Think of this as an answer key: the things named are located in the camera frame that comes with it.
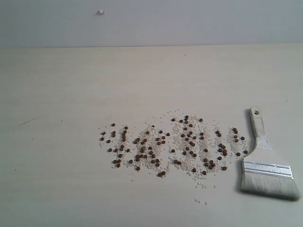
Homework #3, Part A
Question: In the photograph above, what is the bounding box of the wide white-bristle paint brush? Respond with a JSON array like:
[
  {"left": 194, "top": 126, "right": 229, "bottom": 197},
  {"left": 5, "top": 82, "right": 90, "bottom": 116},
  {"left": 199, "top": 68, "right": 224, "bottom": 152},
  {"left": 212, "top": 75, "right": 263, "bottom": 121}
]
[{"left": 241, "top": 106, "right": 301, "bottom": 201}]

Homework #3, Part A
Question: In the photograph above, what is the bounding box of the scattered brown pellets and rice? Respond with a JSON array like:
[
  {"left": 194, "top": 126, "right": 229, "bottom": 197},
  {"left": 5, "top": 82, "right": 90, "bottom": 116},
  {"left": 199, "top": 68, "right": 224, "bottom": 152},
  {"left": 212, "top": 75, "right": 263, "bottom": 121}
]
[{"left": 98, "top": 112, "right": 249, "bottom": 189}]

